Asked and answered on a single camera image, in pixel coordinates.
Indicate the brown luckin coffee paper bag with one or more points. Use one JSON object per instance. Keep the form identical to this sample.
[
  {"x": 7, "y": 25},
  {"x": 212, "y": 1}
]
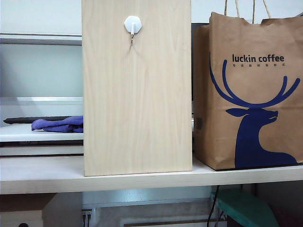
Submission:
[{"x": 248, "y": 94}]

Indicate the light wooden stand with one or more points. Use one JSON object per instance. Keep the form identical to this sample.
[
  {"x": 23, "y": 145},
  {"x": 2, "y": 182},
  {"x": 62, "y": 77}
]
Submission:
[{"x": 137, "y": 106}]

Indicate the purple cloth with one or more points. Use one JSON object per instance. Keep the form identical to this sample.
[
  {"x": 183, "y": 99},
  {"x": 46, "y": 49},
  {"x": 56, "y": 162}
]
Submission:
[{"x": 56, "y": 124}]

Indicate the green plastic object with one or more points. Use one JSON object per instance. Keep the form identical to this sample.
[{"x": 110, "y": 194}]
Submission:
[{"x": 243, "y": 208}]

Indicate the black flat mat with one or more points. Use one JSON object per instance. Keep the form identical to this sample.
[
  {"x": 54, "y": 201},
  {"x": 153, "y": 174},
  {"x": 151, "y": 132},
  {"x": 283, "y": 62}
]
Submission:
[{"x": 16, "y": 120}]

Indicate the beige box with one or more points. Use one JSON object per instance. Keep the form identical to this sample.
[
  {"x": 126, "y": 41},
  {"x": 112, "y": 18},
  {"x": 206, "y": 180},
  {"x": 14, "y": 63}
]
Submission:
[{"x": 21, "y": 218}]

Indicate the white adhesive wall hook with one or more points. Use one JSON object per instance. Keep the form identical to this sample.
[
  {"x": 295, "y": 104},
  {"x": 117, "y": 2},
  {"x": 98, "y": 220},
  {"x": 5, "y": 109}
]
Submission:
[{"x": 132, "y": 23}]

